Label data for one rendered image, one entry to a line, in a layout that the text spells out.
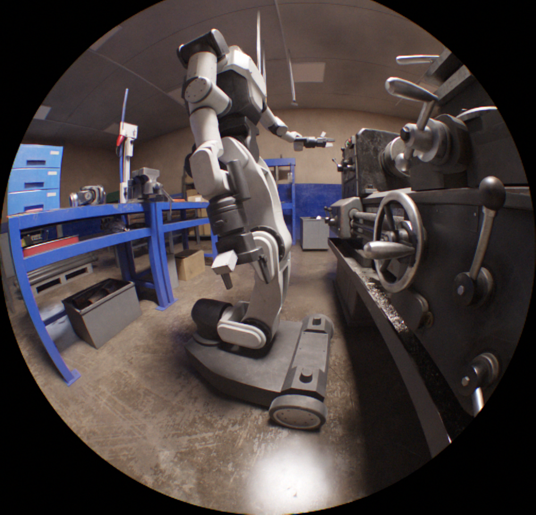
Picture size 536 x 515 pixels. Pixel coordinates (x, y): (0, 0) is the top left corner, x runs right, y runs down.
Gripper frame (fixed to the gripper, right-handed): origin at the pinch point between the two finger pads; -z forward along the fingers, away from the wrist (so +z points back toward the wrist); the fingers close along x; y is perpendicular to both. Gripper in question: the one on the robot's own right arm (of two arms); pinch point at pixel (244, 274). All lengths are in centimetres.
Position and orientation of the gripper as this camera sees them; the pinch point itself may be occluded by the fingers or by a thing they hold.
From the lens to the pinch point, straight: 45.6
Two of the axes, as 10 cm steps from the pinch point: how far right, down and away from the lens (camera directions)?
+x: 9.2, -2.2, -3.4
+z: -2.7, -9.6, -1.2
